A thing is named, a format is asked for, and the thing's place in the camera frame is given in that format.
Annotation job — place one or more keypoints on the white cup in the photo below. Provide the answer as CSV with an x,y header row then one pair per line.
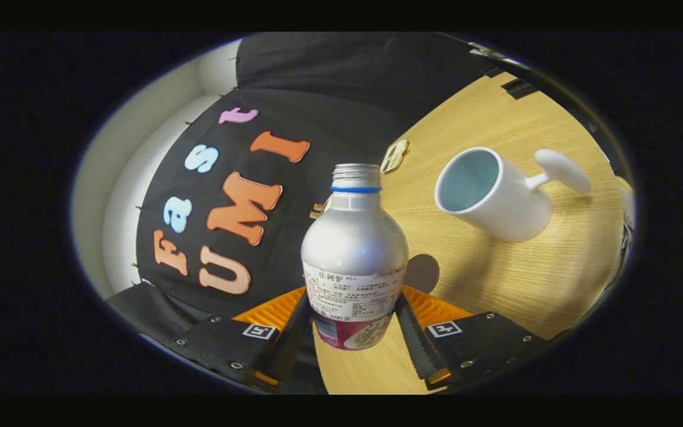
x,y
513,207

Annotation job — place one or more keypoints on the small white tray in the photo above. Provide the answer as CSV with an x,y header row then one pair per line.
x,y
395,155

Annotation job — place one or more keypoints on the silver juice bottle red label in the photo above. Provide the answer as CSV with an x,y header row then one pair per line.
x,y
353,249

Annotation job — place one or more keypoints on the dark brown round coaster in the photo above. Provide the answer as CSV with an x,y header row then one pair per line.
x,y
425,274

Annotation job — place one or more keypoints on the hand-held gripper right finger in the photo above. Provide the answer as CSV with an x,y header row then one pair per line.
x,y
421,350

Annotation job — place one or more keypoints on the white metal clamp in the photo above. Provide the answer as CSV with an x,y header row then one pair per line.
x,y
490,52

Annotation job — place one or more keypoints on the large black flat block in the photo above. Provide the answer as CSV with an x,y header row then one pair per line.
x,y
519,88

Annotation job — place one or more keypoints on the wooden table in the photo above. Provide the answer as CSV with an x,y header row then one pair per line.
x,y
525,279

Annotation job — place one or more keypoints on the small black flat block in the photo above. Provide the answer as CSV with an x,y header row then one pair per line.
x,y
491,72

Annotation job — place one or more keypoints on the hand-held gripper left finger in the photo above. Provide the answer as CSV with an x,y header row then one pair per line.
x,y
291,347

